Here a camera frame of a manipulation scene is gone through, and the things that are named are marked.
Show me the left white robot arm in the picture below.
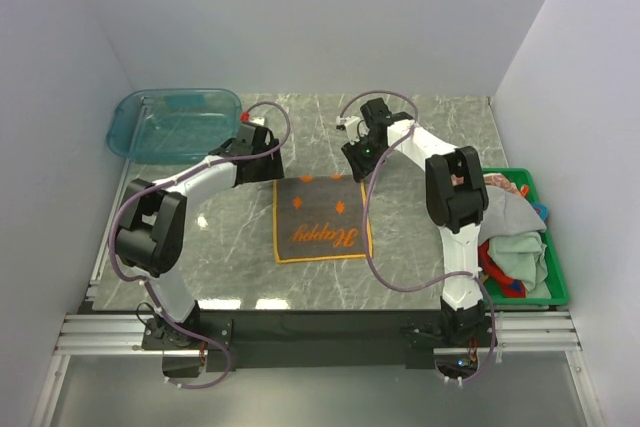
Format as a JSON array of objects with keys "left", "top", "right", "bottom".
[{"left": 109, "top": 121, "right": 284, "bottom": 349}]

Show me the green plastic tray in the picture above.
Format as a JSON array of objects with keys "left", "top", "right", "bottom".
[{"left": 482, "top": 168, "right": 569, "bottom": 306}]

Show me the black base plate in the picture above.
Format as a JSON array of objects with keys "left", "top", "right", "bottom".
[{"left": 142, "top": 309, "right": 489, "bottom": 378}]

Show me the aluminium rail frame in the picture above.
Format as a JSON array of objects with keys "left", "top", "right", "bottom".
[{"left": 29, "top": 311, "right": 596, "bottom": 427}]

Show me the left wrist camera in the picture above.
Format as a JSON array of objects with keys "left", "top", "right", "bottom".
[{"left": 240, "top": 112, "right": 267, "bottom": 128}]

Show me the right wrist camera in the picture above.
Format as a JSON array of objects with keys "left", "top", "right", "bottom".
[{"left": 336, "top": 116, "right": 361, "bottom": 137}]

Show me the orange and grey towel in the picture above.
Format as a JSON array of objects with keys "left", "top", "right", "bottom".
[{"left": 272, "top": 174, "right": 373, "bottom": 264}]

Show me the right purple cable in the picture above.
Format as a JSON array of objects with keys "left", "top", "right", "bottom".
[{"left": 337, "top": 90, "right": 499, "bottom": 388}]

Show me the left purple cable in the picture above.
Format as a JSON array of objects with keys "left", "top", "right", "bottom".
[{"left": 108, "top": 101, "right": 292, "bottom": 391}]

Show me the brown patterned towel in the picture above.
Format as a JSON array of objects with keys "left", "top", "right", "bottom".
[{"left": 483, "top": 173, "right": 520, "bottom": 195}]

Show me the pale green towel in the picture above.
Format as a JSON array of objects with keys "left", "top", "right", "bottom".
[{"left": 488, "top": 231, "right": 551, "bottom": 299}]

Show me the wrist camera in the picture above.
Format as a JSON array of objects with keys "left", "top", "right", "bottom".
[
  {"left": 336, "top": 116, "right": 361, "bottom": 137},
  {"left": 240, "top": 112, "right": 267, "bottom": 128}
]

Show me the red and blue cloth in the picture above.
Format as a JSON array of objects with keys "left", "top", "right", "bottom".
[{"left": 478, "top": 241, "right": 526, "bottom": 298}]

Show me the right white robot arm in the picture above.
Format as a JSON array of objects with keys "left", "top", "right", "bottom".
[{"left": 336, "top": 98, "right": 489, "bottom": 346}]

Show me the teal transparent plastic bin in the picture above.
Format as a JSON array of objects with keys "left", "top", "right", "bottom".
[{"left": 106, "top": 88, "right": 242, "bottom": 165}]

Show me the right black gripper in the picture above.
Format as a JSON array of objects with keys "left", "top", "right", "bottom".
[{"left": 341, "top": 134, "right": 387, "bottom": 183}]

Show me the purple cable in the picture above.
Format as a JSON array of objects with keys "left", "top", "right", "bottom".
[
  {"left": 337, "top": 90, "right": 499, "bottom": 388},
  {"left": 108, "top": 101, "right": 292, "bottom": 391}
]

